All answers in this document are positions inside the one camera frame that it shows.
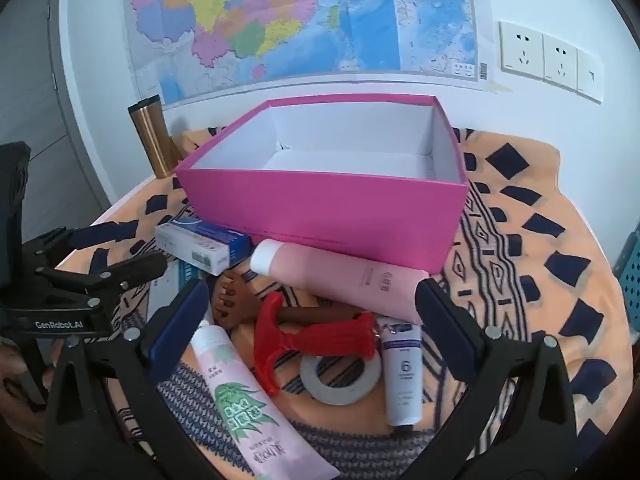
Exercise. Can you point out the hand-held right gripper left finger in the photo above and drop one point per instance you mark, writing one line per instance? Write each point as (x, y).
(177, 330)

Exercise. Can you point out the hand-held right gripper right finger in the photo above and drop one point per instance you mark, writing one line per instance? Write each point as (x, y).
(442, 322)

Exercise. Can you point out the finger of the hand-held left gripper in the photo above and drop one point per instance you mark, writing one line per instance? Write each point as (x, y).
(75, 239)
(130, 272)

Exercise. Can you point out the pale carton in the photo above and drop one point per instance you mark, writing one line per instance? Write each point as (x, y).
(167, 285)

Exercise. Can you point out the brown wooden back scratcher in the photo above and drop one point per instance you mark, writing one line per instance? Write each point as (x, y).
(230, 300)

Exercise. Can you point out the white tube with purple label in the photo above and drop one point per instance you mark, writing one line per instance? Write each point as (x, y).
(402, 385)

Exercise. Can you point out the blue and white carton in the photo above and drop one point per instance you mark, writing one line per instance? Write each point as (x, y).
(200, 245)

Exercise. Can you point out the red plastic tool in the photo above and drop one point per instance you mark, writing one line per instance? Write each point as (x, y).
(270, 340)

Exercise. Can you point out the white tube green leaf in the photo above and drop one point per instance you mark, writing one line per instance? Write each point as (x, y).
(240, 400)

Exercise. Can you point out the pink tube with white cap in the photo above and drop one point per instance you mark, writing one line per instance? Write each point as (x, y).
(340, 280)

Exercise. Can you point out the grey tape roll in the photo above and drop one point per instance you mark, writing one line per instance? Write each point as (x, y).
(320, 390)

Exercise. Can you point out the pink cardboard box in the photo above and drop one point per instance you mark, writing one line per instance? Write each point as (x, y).
(325, 210)

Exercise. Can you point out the person's left hand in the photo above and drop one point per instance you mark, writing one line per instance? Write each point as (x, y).
(10, 365)

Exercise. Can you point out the orange patterned tablecloth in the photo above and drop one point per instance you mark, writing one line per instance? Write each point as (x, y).
(525, 260)

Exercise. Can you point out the grey door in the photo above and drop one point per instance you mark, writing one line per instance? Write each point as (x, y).
(40, 85)

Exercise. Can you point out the gold metal thermos bottle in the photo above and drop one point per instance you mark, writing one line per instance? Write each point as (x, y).
(152, 140)

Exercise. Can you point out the blue plastic basket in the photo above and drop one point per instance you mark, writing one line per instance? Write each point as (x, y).
(631, 280)

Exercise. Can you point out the white wall socket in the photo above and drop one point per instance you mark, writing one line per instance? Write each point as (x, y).
(521, 50)
(560, 62)

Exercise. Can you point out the white wall switch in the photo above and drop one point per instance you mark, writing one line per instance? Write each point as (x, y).
(590, 76)

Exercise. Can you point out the colourful wall map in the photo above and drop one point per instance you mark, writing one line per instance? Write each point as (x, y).
(300, 20)

